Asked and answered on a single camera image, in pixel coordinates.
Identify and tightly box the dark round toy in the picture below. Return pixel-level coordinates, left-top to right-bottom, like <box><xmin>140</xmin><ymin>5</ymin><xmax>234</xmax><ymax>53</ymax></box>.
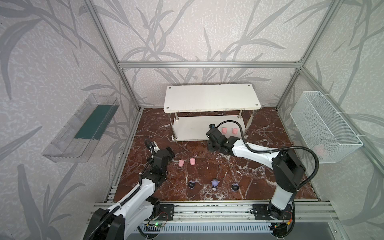
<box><xmin>188</xmin><ymin>181</ymin><xmax>196</xmax><ymax>189</ymax></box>
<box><xmin>231</xmin><ymin>184</ymin><xmax>240</xmax><ymax>192</ymax></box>

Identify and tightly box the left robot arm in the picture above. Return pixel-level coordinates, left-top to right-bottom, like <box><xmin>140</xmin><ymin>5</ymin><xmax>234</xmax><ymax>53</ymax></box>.
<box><xmin>83</xmin><ymin>147</ymin><xmax>175</xmax><ymax>240</ymax></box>

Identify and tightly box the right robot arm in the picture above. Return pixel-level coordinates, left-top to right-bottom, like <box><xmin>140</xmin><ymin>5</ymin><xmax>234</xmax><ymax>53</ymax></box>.
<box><xmin>206</xmin><ymin>124</ymin><xmax>306</xmax><ymax>220</ymax></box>

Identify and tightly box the white two-tier shelf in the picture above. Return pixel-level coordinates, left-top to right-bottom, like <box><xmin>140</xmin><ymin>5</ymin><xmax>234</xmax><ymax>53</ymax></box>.
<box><xmin>164</xmin><ymin>84</ymin><xmax>262</xmax><ymax>142</ymax></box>

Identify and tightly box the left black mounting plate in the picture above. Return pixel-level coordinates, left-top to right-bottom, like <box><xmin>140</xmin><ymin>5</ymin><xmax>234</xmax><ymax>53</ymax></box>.
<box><xmin>151</xmin><ymin>204</ymin><xmax>175</xmax><ymax>221</ymax></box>

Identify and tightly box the black mounting plate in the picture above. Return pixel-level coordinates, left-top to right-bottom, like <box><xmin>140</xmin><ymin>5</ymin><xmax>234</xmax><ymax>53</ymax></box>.
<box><xmin>151</xmin><ymin>204</ymin><xmax>175</xmax><ymax>221</ymax></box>
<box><xmin>250</xmin><ymin>204</ymin><xmax>293</xmax><ymax>221</ymax></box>

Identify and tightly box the purple figure toy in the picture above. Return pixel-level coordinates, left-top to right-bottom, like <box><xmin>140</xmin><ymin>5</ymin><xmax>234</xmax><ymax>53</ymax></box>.
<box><xmin>211</xmin><ymin>179</ymin><xmax>220</xmax><ymax>191</ymax></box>

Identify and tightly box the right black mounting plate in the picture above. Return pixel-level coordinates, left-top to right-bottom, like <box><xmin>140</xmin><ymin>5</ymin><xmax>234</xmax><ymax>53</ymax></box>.
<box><xmin>250</xmin><ymin>204</ymin><xmax>293</xmax><ymax>221</ymax></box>

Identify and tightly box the pink toy in basket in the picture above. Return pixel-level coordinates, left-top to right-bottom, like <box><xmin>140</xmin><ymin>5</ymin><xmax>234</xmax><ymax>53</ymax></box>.
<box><xmin>313</xmin><ymin>144</ymin><xmax>329</xmax><ymax>159</ymax></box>

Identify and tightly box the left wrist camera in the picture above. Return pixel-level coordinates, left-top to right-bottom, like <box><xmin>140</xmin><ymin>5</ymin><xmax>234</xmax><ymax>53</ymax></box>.
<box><xmin>145</xmin><ymin>139</ymin><xmax>160</xmax><ymax>156</ymax></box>

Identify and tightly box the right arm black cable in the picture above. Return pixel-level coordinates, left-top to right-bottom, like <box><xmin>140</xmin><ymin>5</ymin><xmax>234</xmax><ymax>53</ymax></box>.
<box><xmin>215</xmin><ymin>119</ymin><xmax>320</xmax><ymax>190</ymax></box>

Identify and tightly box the clear plastic wall bin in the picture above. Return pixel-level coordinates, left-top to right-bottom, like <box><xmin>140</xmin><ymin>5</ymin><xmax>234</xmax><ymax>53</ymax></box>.
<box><xmin>42</xmin><ymin>94</ymin><xmax>120</xmax><ymax>163</ymax></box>

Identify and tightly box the white wire mesh basket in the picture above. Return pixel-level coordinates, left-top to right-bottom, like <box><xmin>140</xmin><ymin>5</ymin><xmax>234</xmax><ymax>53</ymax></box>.
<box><xmin>290</xmin><ymin>91</ymin><xmax>364</xmax><ymax>164</ymax></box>

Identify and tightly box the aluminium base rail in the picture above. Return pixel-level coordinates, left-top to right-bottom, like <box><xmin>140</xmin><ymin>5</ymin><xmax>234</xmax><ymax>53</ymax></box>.
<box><xmin>86</xmin><ymin>200</ymin><xmax>340</xmax><ymax>224</ymax></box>

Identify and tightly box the aluminium frame crossbar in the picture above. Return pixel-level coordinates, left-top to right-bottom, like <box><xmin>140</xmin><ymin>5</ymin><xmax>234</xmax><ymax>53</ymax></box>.
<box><xmin>118</xmin><ymin>61</ymin><xmax>302</xmax><ymax>69</ymax></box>

